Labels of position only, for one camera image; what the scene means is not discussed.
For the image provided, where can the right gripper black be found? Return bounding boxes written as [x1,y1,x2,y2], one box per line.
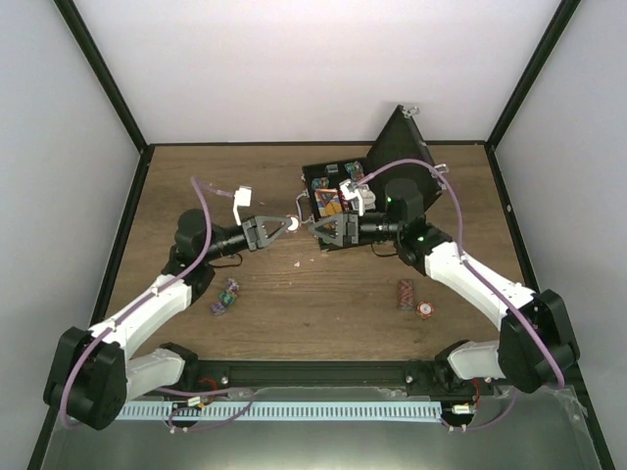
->
[310,211,403,247]

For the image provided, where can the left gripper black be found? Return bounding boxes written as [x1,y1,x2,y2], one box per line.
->
[203,215,293,262]

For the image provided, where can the black poker set case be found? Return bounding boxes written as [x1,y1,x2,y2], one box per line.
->
[295,103,448,254]

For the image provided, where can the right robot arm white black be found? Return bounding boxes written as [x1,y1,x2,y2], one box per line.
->
[310,178,580,395]

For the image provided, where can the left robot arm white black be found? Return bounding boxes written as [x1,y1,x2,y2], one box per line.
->
[43,209,298,430]

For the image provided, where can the white dealer button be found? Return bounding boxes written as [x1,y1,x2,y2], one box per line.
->
[362,191,376,211]

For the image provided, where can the chips in case back slot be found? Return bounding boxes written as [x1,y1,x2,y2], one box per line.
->
[344,161,364,181]

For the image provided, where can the purple poker chip stack far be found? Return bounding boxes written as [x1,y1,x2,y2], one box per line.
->
[226,278,240,293]

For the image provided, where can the purple poker chip stack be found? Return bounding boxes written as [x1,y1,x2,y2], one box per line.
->
[210,302,227,316]
[226,278,240,293]

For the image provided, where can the brown poker chip roll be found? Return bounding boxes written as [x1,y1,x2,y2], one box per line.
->
[397,279,415,310]

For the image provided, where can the purple poker chip stack near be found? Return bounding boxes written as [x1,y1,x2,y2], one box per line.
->
[210,302,227,316]

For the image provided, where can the orange poker chip flat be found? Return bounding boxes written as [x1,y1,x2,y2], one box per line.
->
[416,302,434,319]

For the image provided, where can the metal sheet front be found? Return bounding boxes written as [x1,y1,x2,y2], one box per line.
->
[42,391,602,469]

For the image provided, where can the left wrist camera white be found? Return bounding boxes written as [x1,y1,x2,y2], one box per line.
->
[232,186,253,226]

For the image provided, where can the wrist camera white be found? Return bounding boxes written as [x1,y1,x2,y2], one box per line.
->
[232,186,253,226]
[339,179,365,216]

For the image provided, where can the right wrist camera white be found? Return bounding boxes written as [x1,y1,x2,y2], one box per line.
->
[339,179,365,216]

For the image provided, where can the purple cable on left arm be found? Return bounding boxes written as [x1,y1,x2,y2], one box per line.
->
[58,176,236,430]

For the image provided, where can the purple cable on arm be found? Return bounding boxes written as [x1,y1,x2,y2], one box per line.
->
[355,159,565,432]
[58,176,236,430]

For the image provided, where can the black frame rail left side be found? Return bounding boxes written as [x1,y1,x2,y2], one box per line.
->
[90,145,155,325]

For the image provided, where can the black frame rail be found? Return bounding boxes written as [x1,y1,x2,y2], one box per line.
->
[484,143,540,294]
[90,145,155,325]

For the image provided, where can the black front mounting rail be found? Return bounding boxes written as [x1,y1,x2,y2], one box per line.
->
[180,359,491,400]

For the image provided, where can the black frame rail right side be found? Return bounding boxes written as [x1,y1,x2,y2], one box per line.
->
[484,143,540,294]

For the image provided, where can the light blue slotted cable duct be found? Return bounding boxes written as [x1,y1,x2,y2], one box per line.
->
[118,401,442,423]

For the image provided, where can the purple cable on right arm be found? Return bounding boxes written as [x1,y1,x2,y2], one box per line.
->
[355,159,565,432]

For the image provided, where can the black frame post left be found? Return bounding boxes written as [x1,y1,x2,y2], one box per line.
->
[52,0,147,144]

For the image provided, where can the black frame post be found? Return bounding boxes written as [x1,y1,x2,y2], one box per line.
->
[52,0,147,144]
[486,0,583,143]

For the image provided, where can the black frame post right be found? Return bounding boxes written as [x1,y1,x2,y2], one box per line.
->
[486,0,583,143]

